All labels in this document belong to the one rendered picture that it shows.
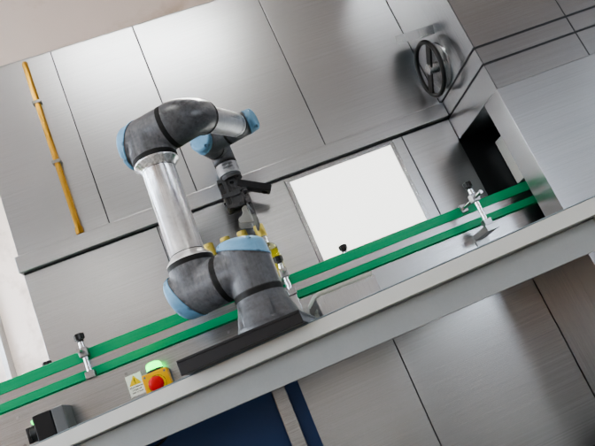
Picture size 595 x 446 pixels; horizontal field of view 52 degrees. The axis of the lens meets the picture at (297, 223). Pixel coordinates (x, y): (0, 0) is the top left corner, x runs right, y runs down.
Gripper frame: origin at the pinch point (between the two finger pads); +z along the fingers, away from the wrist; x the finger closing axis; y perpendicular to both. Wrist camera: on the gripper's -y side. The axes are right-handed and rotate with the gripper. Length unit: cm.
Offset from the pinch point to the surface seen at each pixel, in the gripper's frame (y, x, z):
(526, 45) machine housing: -101, 24, -19
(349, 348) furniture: -1, 60, 48
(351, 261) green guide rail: -22.5, 3.9, 22.1
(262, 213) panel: -4.6, -12.1, -7.8
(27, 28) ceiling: 71, -162, -228
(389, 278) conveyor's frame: -30.9, 6.1, 31.8
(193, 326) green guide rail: 29.8, 12.6, 24.0
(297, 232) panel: -13.5, -12.0, 3.0
